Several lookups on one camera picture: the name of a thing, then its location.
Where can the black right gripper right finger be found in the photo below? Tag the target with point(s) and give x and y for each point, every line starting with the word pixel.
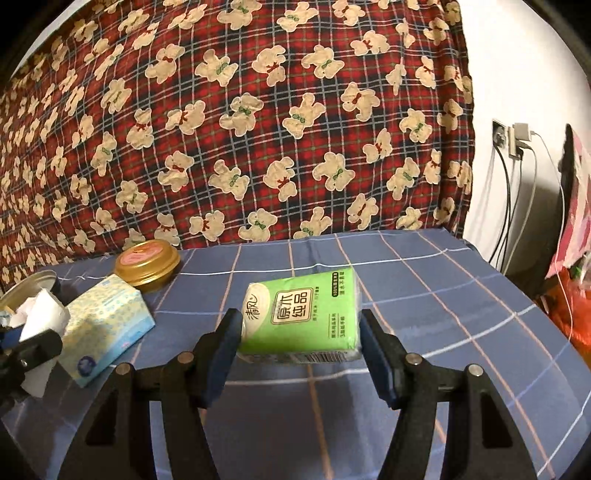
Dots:
pixel 482 440

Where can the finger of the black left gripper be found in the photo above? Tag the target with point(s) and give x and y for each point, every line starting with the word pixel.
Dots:
pixel 19 357

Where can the white towel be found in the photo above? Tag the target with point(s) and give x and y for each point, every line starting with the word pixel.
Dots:
pixel 44 312

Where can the green tissue pack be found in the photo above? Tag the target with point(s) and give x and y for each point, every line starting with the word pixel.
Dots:
pixel 309 319

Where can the round metal tin container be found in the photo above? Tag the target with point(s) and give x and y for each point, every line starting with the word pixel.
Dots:
pixel 29 288

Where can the blue dotted tissue box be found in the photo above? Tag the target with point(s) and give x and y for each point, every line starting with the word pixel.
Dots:
pixel 104 322

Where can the blue plaid tablecloth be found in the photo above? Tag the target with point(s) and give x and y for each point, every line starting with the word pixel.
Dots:
pixel 181 403

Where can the gold round tin lid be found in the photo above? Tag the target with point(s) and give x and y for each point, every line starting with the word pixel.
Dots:
pixel 148 266

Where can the orange plastic bag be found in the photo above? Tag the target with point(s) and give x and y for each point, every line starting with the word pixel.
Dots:
pixel 567 303

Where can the pink patterned cloth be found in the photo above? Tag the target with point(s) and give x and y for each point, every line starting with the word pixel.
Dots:
pixel 575 174

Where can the red plaid bear blanket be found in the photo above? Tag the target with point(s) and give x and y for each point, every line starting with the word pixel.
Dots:
pixel 201 123

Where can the wall power socket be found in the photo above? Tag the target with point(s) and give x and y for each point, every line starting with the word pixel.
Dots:
pixel 499 135

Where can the white wall charger plug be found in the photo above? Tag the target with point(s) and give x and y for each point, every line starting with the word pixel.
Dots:
pixel 519 137

